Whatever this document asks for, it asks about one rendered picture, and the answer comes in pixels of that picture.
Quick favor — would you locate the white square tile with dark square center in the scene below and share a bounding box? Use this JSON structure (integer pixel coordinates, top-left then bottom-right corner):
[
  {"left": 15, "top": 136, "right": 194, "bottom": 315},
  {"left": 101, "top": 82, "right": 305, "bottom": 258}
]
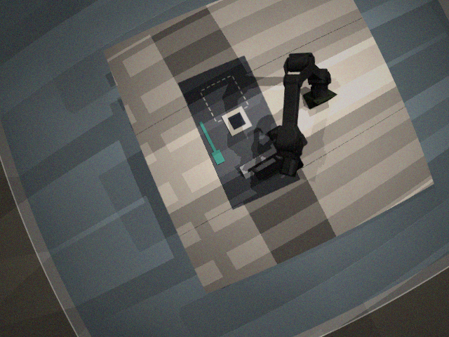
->
[{"left": 222, "top": 106, "right": 252, "bottom": 136}]

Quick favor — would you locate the dark grey rectangular mat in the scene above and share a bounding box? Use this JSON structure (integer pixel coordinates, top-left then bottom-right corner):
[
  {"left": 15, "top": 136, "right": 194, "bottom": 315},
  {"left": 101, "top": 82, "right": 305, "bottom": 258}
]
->
[{"left": 178, "top": 56, "right": 300, "bottom": 210}]

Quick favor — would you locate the teal small trowel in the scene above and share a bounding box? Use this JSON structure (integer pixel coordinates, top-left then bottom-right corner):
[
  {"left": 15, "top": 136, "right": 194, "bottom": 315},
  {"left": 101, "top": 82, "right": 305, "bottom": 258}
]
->
[{"left": 199, "top": 122, "right": 225, "bottom": 165}]

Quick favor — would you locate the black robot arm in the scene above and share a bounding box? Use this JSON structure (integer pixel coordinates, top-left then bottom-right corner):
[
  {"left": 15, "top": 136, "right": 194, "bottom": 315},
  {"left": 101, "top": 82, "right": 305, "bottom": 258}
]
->
[{"left": 275, "top": 52, "right": 332, "bottom": 177}]

